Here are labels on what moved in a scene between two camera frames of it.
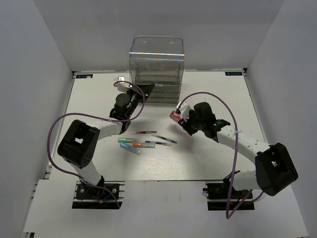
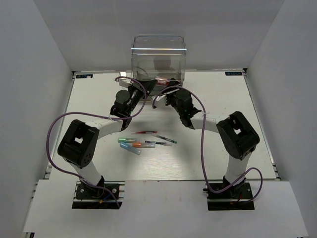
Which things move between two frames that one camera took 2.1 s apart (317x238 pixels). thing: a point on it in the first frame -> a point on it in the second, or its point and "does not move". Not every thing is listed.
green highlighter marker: [127, 140] does not move
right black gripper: [186, 125] -> [174, 82]
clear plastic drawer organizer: [158, 60] does not move
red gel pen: [143, 132] does not move
